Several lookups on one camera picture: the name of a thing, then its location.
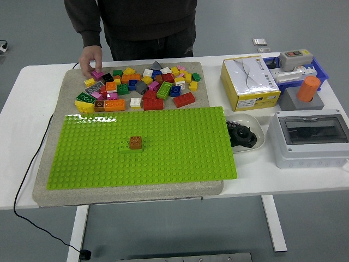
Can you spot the red sloped toy brick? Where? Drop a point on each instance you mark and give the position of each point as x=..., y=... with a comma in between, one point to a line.
x=149, y=95

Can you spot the dark green long toy brick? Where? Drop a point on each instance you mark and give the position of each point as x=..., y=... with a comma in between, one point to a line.
x=86, y=97

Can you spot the dark grey toy brick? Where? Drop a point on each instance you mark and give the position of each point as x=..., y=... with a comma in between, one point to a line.
x=141, y=87

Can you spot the white circuit breaker row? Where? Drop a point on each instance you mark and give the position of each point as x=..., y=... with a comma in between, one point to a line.
x=309, y=70

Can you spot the small green toy brick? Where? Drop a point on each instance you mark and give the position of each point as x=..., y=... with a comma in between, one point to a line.
x=117, y=72

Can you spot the grey square block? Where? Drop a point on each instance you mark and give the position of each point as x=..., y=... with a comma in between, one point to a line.
x=287, y=101

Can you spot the red square toy brick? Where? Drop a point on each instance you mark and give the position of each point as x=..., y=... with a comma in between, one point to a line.
x=168, y=78

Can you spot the person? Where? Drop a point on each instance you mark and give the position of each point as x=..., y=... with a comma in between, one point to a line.
x=147, y=21

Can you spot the silver floor plate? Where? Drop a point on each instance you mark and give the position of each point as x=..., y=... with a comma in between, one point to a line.
x=259, y=41
x=264, y=50

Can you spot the green square toy brick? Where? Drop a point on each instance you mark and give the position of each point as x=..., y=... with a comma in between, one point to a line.
x=123, y=89

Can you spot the small yellow toy brick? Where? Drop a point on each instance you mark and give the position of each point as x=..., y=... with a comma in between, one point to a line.
x=89, y=82
x=117, y=81

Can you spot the blue toy brick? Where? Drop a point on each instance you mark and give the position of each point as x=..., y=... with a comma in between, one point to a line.
x=175, y=91
x=132, y=84
x=156, y=74

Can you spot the white power strip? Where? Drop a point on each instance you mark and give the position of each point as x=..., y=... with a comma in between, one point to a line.
x=285, y=76

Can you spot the yellow white carton box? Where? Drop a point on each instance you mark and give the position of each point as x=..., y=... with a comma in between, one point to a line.
x=246, y=80

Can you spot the yellow sloped toy brick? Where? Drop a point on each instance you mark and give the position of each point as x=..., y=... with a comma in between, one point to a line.
x=129, y=71

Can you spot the black adapter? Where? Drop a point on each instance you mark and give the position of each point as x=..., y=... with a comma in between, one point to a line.
x=272, y=63

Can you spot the green studded baseplate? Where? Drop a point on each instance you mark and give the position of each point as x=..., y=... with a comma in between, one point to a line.
x=177, y=152

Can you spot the lime long toy brick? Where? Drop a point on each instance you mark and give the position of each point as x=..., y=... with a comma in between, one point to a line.
x=164, y=90

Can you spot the grey long toy brick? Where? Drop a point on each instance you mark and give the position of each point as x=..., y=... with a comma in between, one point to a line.
x=93, y=88

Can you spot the white shallow dish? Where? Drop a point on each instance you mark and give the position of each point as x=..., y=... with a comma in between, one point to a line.
x=245, y=118

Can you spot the grey-brown table mat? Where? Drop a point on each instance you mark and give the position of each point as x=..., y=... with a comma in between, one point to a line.
x=136, y=196

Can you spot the grey metal panel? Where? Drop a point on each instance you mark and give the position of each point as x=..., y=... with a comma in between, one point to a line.
x=185, y=258

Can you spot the orange long toy brick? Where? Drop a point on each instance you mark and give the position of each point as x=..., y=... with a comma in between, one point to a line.
x=114, y=105
x=131, y=78

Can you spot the grey switch box red button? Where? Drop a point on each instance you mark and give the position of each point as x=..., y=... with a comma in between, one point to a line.
x=295, y=60

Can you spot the white table leg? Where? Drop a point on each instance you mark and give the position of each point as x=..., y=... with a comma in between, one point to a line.
x=77, y=234
x=274, y=223

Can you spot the pink toy brick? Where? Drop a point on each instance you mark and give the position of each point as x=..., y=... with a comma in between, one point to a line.
x=112, y=96
x=97, y=75
x=97, y=95
x=181, y=75
x=181, y=67

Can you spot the brown square toy brick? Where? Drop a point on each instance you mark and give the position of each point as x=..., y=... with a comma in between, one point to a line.
x=135, y=143

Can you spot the large black hex nut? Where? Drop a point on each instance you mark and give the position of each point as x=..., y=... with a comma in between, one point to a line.
x=249, y=140

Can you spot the magenta toy brick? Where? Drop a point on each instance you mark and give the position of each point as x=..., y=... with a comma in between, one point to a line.
x=154, y=86

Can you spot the brown hollow toy brick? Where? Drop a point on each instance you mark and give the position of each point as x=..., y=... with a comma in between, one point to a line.
x=99, y=106

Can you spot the blue plastic bin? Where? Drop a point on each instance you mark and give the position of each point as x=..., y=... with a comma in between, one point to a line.
x=323, y=75

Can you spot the lime green toy brick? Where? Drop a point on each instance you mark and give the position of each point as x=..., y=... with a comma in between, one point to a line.
x=123, y=147

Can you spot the yellow curved toy brick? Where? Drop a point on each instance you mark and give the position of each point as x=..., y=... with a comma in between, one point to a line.
x=85, y=107

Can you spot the black toy brick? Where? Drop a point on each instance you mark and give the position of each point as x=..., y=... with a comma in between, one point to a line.
x=108, y=78

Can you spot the white distribution box clear lid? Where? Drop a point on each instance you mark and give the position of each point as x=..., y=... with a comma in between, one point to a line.
x=305, y=158

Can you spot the orange white toy brick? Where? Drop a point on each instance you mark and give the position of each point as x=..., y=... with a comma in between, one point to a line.
x=111, y=86

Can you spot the red long toy brick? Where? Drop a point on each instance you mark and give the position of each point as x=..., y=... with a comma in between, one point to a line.
x=153, y=104
x=184, y=100

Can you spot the person's right forearm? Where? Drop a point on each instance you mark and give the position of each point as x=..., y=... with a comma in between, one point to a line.
x=88, y=30

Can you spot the black ribbed part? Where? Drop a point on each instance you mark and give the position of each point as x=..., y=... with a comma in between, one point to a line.
x=233, y=124

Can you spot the grey roof-shaped toy brick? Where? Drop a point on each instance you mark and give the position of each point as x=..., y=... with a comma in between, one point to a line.
x=155, y=66

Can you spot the white floor socket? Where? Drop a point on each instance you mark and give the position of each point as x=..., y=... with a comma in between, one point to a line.
x=2, y=47

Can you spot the orange cylinder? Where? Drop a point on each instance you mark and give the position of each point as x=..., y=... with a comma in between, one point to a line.
x=308, y=88

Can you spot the person's right hand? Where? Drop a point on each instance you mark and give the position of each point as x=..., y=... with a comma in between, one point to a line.
x=91, y=56

